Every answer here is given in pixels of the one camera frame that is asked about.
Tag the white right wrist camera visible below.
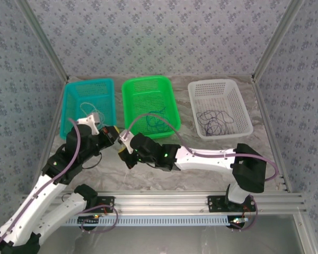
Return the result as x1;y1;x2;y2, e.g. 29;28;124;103
118;129;135;153

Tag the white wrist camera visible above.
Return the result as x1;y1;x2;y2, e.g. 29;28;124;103
76;113;100;135
118;129;135;153

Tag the aluminium table side rail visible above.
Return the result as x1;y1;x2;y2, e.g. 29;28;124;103
29;79;69;196
254;79;292;193

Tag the teal plastic basket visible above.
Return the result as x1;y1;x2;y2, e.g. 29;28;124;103
59;77;117;141

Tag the white plastic basket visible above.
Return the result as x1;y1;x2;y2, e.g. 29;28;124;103
188;78;253;139

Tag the green plastic basket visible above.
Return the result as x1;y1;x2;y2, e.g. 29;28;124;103
121;75;181;140

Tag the aluminium mounting rail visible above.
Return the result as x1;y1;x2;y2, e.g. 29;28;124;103
21;192;307;214

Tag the white slotted cable tray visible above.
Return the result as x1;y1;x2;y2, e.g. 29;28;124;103
62;215;249;227

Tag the thin dark purple cable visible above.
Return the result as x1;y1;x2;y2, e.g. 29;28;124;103
196;110;234;138

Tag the aluminium frame post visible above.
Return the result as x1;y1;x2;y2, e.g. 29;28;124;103
251;0;305;81
17;0;70;81

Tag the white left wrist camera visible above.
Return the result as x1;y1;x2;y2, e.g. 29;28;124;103
76;113;100;135

